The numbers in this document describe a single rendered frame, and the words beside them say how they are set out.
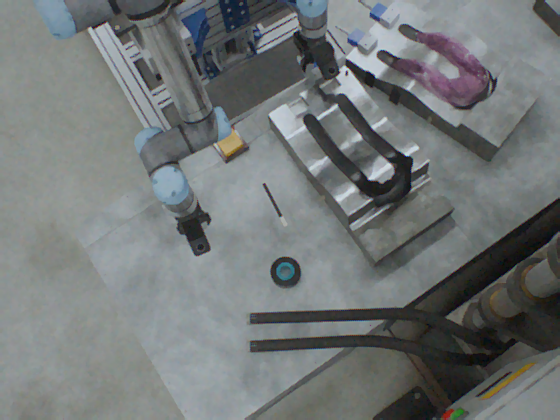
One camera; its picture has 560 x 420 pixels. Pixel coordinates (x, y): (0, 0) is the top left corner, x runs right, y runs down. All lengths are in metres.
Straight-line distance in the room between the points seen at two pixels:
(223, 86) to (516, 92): 1.22
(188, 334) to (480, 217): 0.84
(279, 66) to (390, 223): 1.12
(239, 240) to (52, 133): 1.41
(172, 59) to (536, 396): 0.94
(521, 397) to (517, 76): 1.05
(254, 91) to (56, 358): 1.29
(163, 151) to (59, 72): 1.67
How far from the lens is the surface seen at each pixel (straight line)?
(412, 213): 1.78
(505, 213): 1.89
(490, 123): 1.86
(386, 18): 2.00
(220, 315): 1.79
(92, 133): 2.96
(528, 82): 1.94
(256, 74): 2.69
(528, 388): 1.12
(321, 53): 1.80
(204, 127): 1.52
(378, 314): 1.66
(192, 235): 1.64
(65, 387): 2.73
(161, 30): 1.41
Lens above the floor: 2.55
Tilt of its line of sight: 72 degrees down
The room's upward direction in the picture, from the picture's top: 11 degrees counter-clockwise
